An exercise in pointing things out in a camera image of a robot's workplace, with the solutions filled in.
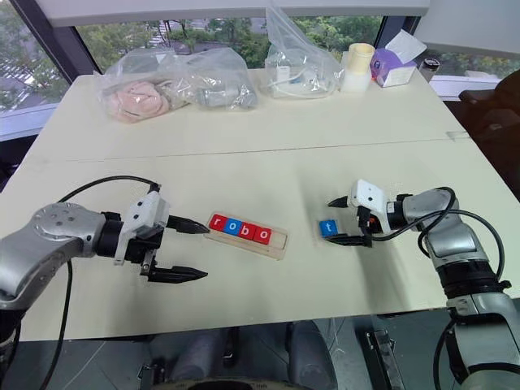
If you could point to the wide clear plastic bag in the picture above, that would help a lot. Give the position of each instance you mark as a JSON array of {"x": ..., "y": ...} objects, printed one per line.
[{"x": 178, "y": 69}]

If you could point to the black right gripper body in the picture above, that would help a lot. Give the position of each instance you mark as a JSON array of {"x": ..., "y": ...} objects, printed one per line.
[{"x": 371, "y": 223}]

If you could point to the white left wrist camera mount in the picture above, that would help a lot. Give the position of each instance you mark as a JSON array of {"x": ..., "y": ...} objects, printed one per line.
[{"x": 146, "y": 211}]

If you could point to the red letter tile o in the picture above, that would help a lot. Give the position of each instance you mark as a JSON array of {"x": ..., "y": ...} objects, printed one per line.
[{"x": 262, "y": 235}]

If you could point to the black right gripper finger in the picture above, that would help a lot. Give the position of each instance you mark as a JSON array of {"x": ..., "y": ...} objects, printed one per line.
[
  {"x": 340, "y": 202},
  {"x": 351, "y": 240}
]

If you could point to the tall clear plastic bag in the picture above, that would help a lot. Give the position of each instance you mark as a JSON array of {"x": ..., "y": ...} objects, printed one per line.
[{"x": 296, "y": 61}]

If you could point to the purple tissue box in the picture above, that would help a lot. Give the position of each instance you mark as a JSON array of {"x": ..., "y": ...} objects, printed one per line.
[{"x": 392, "y": 69}]

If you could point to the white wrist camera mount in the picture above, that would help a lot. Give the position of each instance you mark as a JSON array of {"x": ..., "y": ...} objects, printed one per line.
[
  {"x": 369, "y": 197},
  {"x": 146, "y": 211}
]

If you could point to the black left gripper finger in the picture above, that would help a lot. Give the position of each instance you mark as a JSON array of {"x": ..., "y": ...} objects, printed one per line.
[
  {"x": 187, "y": 226},
  {"x": 178, "y": 275}
]

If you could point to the cream cylindrical container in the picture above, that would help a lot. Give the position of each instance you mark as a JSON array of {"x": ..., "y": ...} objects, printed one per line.
[{"x": 357, "y": 67}]

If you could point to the blue letter tile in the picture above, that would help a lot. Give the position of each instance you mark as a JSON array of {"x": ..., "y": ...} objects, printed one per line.
[{"x": 328, "y": 227}]

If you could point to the grey bagged item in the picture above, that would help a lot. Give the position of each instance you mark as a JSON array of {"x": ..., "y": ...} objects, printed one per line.
[{"x": 225, "y": 97}]

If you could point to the black metal bracket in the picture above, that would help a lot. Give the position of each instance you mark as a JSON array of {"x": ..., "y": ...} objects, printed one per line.
[{"x": 382, "y": 357}]

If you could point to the dark rounded grey shape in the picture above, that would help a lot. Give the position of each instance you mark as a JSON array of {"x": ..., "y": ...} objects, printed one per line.
[
  {"x": 201, "y": 353},
  {"x": 313, "y": 353}
]

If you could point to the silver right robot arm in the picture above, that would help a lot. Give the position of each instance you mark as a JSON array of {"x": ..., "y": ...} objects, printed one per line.
[{"x": 455, "y": 235}]

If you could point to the dark small jar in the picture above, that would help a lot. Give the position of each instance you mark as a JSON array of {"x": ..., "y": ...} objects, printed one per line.
[{"x": 430, "y": 69}]

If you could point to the red letter tile b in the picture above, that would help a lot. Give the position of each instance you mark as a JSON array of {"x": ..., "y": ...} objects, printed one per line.
[{"x": 246, "y": 231}]

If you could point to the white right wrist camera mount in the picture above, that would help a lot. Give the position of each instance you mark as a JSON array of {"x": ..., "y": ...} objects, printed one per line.
[{"x": 369, "y": 197}]

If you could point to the pink plush item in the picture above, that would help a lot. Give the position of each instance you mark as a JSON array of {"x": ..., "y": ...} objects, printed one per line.
[{"x": 136, "y": 99}]

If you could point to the clear tape piece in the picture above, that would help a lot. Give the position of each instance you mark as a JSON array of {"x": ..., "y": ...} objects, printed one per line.
[{"x": 457, "y": 135}]

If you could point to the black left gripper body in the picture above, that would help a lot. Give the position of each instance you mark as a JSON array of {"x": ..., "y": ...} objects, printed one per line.
[{"x": 148, "y": 248}]

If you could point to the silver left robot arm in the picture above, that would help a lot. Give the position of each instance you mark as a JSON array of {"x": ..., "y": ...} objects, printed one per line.
[{"x": 48, "y": 239}]

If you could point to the wooden letter tray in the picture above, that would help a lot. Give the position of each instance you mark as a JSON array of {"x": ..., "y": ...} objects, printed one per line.
[{"x": 278, "y": 243}]

